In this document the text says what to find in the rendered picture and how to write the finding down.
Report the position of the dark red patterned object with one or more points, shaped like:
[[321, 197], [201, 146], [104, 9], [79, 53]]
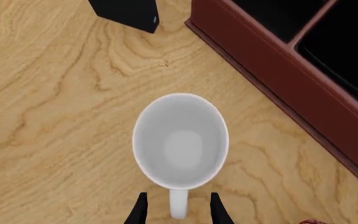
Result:
[[309, 221]]

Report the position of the red-brown desk caddy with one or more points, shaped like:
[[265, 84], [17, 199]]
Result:
[[269, 46]]

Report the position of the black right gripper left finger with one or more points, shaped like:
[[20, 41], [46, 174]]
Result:
[[139, 211]]

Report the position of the black wedge-shaped object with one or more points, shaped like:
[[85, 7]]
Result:
[[126, 11]]

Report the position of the white mug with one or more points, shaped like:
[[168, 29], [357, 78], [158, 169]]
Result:
[[180, 142]]

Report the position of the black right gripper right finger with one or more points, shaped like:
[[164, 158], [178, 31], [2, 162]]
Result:
[[218, 211]]

